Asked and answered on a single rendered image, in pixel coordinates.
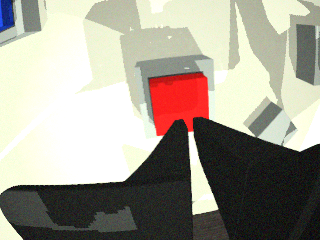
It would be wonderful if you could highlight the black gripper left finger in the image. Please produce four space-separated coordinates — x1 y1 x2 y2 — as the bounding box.
0 120 193 240

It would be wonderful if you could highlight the blue button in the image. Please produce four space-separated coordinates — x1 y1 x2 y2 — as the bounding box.
0 0 41 47

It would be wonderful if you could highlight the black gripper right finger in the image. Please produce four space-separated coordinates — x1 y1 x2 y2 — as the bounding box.
192 117 320 240

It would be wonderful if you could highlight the red button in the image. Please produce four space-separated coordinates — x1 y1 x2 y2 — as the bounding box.
135 53 216 139

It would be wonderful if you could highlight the yellow button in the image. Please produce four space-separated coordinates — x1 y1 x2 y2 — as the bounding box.
296 24 320 87

